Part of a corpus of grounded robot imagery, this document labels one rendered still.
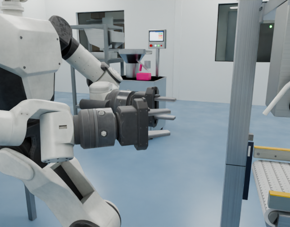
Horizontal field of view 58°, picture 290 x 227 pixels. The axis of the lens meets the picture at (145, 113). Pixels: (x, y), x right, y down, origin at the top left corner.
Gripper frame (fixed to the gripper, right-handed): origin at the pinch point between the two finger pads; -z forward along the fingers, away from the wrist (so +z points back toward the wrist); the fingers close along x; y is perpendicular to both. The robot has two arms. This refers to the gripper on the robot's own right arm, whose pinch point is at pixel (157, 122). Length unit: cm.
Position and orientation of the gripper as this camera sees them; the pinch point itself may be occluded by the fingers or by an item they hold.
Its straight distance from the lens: 62.9
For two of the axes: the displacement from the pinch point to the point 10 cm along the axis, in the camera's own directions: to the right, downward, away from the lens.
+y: 2.8, 2.4, -9.3
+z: -9.6, 0.7, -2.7
